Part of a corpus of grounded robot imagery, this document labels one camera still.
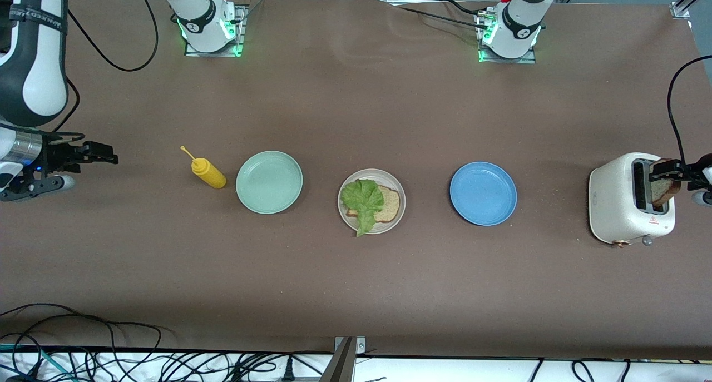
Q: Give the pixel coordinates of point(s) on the black power plug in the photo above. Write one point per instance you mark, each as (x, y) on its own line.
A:
(288, 371)

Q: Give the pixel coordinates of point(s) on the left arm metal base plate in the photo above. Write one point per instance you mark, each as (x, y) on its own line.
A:
(509, 60)

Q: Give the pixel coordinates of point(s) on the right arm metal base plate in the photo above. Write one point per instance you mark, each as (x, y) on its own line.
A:
(243, 34)

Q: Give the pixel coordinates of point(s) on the beige plate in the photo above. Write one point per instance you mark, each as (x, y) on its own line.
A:
(347, 179)

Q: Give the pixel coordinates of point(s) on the white toaster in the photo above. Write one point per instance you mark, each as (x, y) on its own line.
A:
(612, 198)

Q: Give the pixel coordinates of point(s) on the brown bread slice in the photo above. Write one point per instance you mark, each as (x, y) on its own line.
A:
(392, 204)
(662, 192)

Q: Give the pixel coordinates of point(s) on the metal corner bracket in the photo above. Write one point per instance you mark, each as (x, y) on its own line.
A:
(360, 346)

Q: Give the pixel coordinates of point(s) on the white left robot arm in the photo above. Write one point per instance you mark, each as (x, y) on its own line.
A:
(520, 20)

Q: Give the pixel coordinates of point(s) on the green lettuce leaf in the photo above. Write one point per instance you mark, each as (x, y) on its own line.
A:
(362, 198)

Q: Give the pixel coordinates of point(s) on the grey metal beam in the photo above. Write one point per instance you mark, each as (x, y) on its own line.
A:
(340, 365)

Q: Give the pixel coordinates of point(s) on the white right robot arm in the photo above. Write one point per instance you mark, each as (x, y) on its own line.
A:
(33, 65)

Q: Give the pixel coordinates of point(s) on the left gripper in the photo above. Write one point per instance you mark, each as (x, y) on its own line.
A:
(687, 171)

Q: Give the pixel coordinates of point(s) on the mint green plate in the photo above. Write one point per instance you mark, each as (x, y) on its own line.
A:
(269, 182)

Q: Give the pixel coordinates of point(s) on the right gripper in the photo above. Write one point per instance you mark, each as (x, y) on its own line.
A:
(59, 153)

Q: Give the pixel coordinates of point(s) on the blue plate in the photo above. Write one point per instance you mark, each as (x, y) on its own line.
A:
(483, 193)

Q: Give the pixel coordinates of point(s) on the yellow mustard squeeze bottle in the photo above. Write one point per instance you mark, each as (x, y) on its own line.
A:
(208, 173)

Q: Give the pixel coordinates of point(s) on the aluminium frame post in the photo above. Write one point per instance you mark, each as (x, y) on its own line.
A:
(681, 8)

